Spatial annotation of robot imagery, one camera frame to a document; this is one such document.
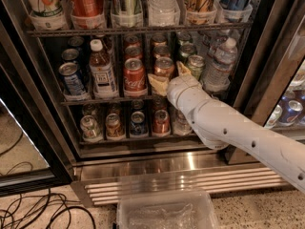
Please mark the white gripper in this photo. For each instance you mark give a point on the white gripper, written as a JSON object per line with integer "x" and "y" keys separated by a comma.
{"x": 180, "y": 86}

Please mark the orange LaCroix can front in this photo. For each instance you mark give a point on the orange LaCroix can front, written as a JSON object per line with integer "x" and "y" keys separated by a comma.
{"x": 163, "y": 66}

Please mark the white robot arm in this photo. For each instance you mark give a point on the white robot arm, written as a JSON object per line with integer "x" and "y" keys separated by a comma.
{"x": 219, "y": 125}

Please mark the green can front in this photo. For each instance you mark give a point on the green can front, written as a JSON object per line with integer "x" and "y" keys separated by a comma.
{"x": 196, "y": 64}

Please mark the red Coca-Cola can front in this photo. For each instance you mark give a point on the red Coca-Cola can front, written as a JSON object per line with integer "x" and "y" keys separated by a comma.
{"x": 134, "y": 75}

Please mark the red can bottom shelf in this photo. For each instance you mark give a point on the red can bottom shelf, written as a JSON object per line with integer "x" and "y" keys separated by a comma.
{"x": 161, "y": 122}

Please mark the small water bottle bottom shelf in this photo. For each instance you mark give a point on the small water bottle bottom shelf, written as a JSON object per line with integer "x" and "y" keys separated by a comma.
{"x": 181, "y": 125}

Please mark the water bottle middle shelf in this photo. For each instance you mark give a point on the water bottle middle shelf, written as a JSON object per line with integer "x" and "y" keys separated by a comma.
{"x": 216, "y": 76}

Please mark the blue can bottom shelf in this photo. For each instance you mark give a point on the blue can bottom shelf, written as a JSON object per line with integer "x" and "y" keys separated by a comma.
{"x": 138, "y": 124}

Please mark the gold can bottom shelf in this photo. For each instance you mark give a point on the gold can bottom shelf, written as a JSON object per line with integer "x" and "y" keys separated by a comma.
{"x": 114, "y": 126}

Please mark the white can bottom shelf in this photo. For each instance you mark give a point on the white can bottom shelf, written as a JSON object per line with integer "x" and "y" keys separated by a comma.
{"x": 90, "y": 127}

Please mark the blue Pepsi can front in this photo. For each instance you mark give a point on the blue Pepsi can front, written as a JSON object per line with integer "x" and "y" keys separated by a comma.
{"x": 72, "y": 78}

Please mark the fridge vent grille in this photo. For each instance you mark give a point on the fridge vent grille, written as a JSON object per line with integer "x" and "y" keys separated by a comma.
{"x": 107, "y": 183}

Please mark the open glass fridge door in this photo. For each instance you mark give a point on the open glass fridge door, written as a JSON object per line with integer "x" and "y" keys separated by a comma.
{"x": 28, "y": 125}

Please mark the iced tea bottle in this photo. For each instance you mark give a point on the iced tea bottle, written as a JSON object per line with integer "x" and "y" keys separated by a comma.
{"x": 102, "y": 70}

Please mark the clear plastic bin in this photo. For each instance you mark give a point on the clear plastic bin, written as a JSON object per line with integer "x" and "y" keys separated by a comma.
{"x": 186, "y": 209}

